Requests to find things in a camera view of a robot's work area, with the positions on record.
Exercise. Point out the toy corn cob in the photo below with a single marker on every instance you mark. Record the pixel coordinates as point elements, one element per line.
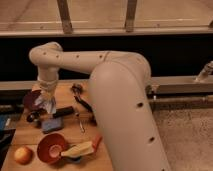
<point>78,150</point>

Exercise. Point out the blue sponge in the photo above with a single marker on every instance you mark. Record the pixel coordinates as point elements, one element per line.
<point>52,124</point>

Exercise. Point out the black rectangular block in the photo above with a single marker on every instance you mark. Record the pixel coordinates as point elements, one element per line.
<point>63,111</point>

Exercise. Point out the dark red bowl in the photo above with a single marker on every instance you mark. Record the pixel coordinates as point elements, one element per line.
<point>29,100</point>

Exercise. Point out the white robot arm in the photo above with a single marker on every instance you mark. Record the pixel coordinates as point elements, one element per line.
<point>117,92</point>

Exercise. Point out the yellow apple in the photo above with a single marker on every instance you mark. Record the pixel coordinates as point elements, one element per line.
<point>23,155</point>

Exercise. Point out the dark eggplant toy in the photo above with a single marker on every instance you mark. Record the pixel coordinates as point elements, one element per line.
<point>33,117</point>

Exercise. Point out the wooden cutting board table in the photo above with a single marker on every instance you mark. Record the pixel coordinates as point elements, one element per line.
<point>27,135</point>

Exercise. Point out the blue plate under corn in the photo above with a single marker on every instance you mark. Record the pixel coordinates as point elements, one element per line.
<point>74,160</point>

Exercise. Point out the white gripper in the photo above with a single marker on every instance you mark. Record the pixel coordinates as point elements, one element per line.
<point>47,87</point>

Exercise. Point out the black marker pen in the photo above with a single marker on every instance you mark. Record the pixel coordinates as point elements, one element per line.
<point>84,104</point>

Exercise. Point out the orange toy carrot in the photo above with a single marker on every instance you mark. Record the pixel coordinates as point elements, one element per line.
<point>96,141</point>

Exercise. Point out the orange bowl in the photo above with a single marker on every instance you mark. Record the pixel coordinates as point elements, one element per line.
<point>50,147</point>

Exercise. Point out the small dark toy object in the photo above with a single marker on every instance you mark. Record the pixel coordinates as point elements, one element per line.
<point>77,88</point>

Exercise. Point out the white towel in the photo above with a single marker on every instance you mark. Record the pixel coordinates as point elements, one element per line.
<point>46,103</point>

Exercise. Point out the small metal spoon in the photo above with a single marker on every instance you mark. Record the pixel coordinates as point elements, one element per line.
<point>80,123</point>

